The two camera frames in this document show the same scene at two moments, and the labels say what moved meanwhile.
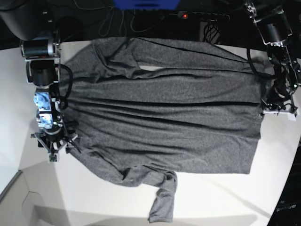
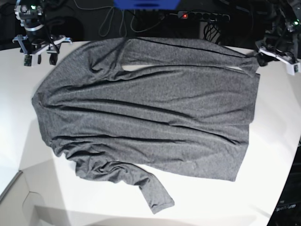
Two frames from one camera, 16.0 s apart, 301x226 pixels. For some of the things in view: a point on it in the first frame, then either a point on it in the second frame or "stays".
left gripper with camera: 53,142 -> 32,52
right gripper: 277,104 -> 267,53
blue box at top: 146,4 stays
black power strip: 210,16 stays
